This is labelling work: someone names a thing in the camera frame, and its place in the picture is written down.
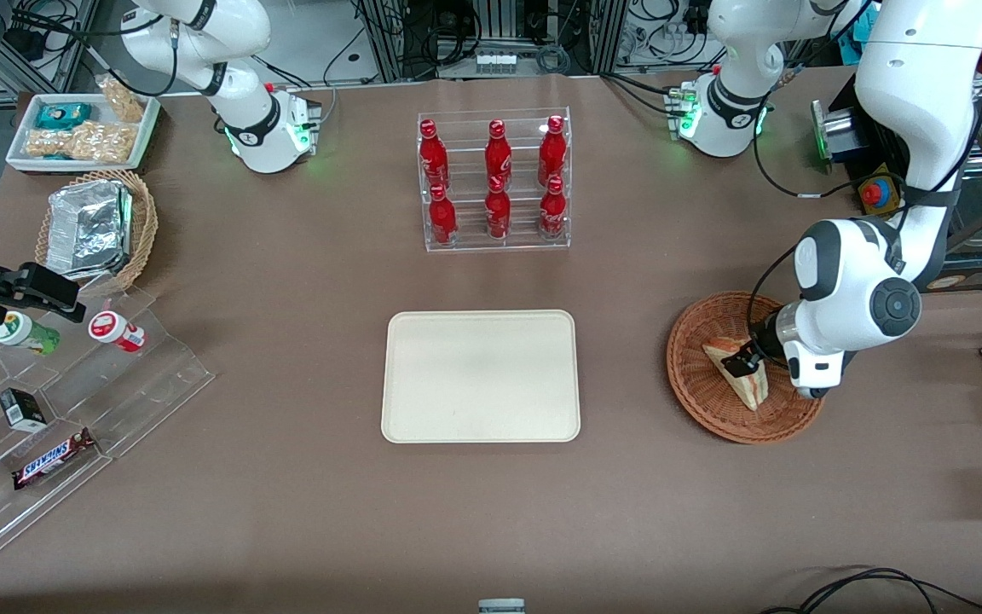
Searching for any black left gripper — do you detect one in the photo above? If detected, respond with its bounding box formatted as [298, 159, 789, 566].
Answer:
[721, 309, 792, 379]

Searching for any triangular sandwich with orange filling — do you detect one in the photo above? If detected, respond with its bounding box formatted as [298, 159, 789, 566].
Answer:
[702, 337, 770, 413]

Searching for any round brown wicker basket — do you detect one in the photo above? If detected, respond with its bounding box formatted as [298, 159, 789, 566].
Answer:
[667, 291, 829, 445]

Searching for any light tan wicker basket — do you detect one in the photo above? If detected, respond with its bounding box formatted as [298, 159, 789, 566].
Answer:
[35, 169, 159, 298]

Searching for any white rectangular snack tray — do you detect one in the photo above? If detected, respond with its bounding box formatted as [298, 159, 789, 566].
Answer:
[5, 92, 161, 174]

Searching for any cream rectangular serving tray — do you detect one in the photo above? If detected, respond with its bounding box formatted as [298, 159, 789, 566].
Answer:
[380, 309, 582, 444]

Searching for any green bottle with white cap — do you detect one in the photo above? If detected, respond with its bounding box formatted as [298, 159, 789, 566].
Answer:
[0, 311, 61, 356]

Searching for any red bottle with white cap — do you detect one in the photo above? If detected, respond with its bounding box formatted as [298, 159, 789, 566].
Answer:
[88, 310, 147, 353]

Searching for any small black carton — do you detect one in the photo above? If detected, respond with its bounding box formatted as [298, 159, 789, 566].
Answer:
[0, 388, 49, 432]

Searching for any clear acrylic stepped display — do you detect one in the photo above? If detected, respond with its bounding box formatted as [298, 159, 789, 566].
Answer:
[0, 286, 217, 576]

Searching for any long clear peanut snack bag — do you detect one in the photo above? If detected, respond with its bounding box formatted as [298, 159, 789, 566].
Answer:
[25, 122, 136, 163]

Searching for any Snickers chocolate bar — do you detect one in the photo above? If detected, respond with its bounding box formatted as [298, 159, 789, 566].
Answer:
[12, 428, 98, 490]

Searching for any teal snack packet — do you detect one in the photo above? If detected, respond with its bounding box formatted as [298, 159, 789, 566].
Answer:
[35, 102, 93, 130]

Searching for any small clear peanut snack bag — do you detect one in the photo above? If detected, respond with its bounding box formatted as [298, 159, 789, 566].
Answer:
[97, 75, 147, 123]

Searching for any steel cylinder with green light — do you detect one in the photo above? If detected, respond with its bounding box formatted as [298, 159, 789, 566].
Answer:
[812, 100, 854, 165]

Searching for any red cola bottle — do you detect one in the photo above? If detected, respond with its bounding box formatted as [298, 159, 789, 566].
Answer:
[429, 183, 459, 248]
[484, 119, 513, 184]
[419, 119, 451, 190]
[538, 115, 567, 182]
[540, 175, 568, 241]
[485, 176, 511, 241]

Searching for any clear acrylic bottle rack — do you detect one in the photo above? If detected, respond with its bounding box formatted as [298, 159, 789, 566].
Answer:
[417, 107, 571, 253]

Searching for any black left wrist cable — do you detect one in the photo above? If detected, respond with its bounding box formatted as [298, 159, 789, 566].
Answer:
[745, 64, 910, 342]

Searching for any black looped floor cable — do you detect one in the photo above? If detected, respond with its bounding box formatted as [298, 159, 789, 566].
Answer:
[760, 566, 982, 614]

